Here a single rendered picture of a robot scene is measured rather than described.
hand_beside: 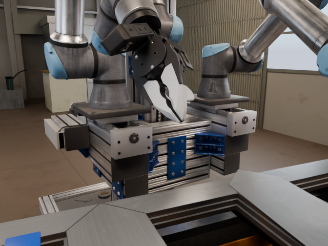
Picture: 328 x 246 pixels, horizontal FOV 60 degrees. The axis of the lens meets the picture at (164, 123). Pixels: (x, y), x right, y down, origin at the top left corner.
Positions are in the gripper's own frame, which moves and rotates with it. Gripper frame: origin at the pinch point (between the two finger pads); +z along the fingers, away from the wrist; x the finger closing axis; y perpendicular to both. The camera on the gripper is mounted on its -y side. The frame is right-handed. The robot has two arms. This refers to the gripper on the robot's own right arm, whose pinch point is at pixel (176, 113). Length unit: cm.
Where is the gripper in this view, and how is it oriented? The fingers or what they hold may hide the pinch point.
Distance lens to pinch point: 43.9
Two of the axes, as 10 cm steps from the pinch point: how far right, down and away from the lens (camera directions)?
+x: -7.4, 5.1, 4.4
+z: 3.7, 8.5, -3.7
